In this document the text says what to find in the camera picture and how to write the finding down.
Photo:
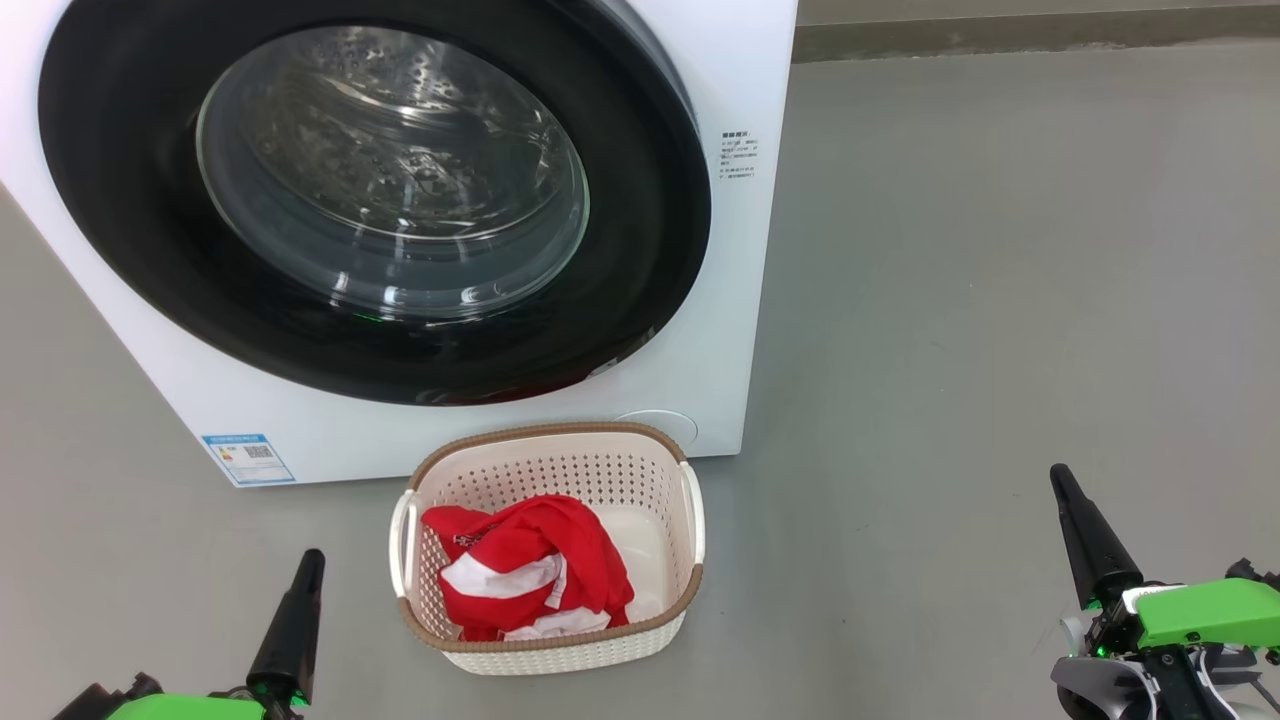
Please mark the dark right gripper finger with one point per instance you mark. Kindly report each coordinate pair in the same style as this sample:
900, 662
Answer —
1095, 550

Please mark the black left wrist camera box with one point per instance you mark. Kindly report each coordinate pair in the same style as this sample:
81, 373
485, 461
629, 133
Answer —
100, 700

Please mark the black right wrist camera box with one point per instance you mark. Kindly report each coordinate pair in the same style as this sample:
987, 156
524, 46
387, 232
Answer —
1255, 575

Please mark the dark round washing machine door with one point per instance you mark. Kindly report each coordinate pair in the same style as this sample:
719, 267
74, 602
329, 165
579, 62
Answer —
120, 200

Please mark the white washing machine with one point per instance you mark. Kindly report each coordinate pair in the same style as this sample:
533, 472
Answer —
720, 300

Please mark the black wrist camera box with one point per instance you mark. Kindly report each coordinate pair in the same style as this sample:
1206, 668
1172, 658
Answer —
1255, 575
100, 700

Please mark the cream perforated laundry basket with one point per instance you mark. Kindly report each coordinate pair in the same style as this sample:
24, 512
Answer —
560, 655

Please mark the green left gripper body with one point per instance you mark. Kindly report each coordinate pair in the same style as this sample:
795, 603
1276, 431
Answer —
190, 710

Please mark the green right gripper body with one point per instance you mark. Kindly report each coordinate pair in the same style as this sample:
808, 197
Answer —
1210, 615

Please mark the blue energy label sticker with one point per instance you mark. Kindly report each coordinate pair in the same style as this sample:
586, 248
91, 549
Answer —
248, 460

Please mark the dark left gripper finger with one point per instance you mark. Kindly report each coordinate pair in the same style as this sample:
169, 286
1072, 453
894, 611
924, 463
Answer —
290, 640

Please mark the red and white garment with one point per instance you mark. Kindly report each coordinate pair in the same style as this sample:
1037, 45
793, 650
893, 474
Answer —
580, 560

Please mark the round drain filter cover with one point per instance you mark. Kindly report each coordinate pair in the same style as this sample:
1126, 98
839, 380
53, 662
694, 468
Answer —
672, 422

